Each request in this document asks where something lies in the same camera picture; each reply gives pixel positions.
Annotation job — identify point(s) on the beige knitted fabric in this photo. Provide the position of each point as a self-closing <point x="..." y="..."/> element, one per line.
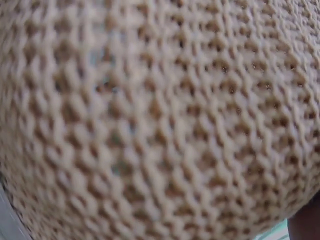
<point x="155" y="110"/>

